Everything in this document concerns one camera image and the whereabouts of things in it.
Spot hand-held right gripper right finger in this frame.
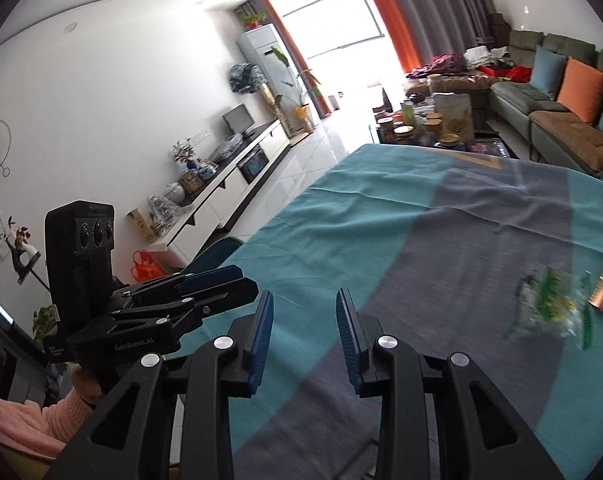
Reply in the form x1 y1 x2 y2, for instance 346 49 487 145
335 287 565 480

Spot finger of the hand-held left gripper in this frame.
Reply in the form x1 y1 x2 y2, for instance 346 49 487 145
112 265 245 309
108 280 260 334

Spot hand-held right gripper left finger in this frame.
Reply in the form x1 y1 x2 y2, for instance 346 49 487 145
44 290 275 480

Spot teal plastic bin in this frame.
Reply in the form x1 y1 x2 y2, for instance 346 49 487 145
183 236 245 277

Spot person's left forearm pink sleeve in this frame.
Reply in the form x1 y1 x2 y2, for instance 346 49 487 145
0 384 95 462

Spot person's left hand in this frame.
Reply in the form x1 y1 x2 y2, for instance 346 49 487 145
70 366 106 404

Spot black metal plant stand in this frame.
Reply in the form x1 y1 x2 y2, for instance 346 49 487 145
10 249 52 292

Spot white vase red flowers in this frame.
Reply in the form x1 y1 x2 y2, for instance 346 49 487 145
0 204 42 261

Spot orange plastic bag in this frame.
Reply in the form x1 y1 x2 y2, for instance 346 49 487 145
130 250 171 284

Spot green leafy plant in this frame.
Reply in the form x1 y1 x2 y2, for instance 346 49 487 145
30 304 60 342

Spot gold cardboard box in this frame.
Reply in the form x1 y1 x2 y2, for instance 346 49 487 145
126 208 158 244

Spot white TV cabinet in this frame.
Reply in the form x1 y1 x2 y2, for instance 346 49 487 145
148 122 292 267

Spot clear plastic bag with items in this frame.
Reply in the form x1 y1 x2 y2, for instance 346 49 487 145
146 193 185 224

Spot white ceramic jar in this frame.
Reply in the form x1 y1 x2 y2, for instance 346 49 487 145
162 182 187 206

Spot wooden framed picture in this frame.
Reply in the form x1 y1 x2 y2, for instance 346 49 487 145
178 169 206 194

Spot teal and grey tablecloth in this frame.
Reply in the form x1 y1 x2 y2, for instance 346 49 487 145
166 143 603 480

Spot small potted plant blue vase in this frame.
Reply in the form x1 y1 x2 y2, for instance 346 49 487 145
172 140 196 166

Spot black monitor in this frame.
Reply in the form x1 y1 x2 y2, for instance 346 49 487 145
222 103 256 136

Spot gold stand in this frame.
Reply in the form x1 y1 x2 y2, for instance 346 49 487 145
257 82 295 139

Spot glass top coffee table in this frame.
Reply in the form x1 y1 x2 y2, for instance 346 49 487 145
366 109 513 162

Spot green and white snack wrapper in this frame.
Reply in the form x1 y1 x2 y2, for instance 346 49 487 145
503 265 595 352

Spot blue printed cloth bundle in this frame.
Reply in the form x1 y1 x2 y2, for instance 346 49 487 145
228 62 267 95

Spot tall leafy plant yellow pot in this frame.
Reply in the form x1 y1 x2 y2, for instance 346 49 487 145
270 45 325 134

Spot group of dark lidded jars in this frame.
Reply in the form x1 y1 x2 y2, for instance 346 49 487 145
376 109 463 147

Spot white standing air conditioner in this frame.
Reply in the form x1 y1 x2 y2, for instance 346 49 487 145
236 23 303 137

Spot dark patterned tray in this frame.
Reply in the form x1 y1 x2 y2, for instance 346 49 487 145
463 137 513 161

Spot orange curtain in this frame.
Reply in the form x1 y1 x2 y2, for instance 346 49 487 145
353 0 433 75
258 0 333 119

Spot tan paper packet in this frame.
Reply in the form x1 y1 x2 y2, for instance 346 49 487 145
433 92 475 144

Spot potted plant on air conditioner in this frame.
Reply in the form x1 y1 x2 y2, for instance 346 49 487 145
240 9 268 30

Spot pile of dark red clothes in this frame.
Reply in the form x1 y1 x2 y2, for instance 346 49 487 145
406 52 483 81

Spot green sofa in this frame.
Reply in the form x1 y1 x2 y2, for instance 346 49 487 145
488 28 603 187

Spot brown sofa blanket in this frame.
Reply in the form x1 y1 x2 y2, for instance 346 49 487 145
528 109 603 162

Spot red cloth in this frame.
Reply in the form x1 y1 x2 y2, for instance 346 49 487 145
478 62 533 84

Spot white plastic pile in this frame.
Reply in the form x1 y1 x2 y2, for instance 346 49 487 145
463 45 493 66

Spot orange cushion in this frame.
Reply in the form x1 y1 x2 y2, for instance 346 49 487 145
555 57 603 126

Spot cardboard boxes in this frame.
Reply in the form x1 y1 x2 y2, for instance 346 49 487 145
486 12 513 46

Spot grey curtain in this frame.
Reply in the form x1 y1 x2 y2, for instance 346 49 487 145
376 0 508 67

